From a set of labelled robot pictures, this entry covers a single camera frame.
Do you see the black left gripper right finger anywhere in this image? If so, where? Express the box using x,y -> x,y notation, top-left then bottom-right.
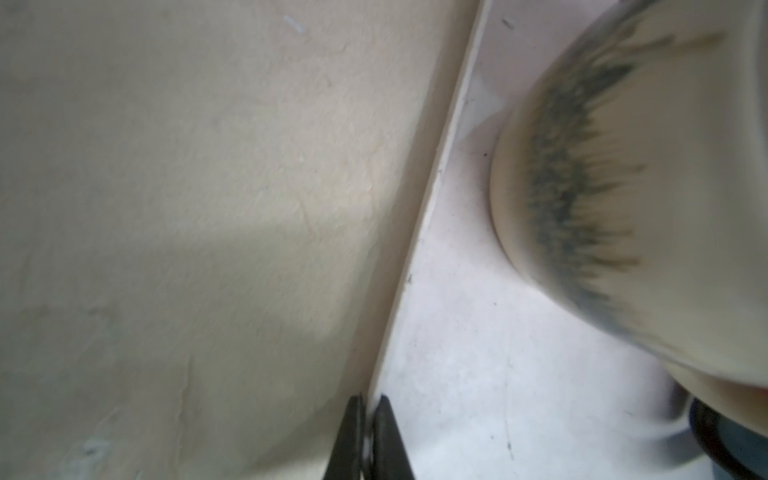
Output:
369,395 -> 415,480

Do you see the beige speckled mug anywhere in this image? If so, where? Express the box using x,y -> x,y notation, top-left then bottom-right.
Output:
489,1 -> 767,433

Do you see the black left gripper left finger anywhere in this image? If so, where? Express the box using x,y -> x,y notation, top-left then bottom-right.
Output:
322,394 -> 366,480

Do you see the white plastic tray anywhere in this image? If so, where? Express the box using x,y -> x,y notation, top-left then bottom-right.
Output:
370,0 -> 713,479

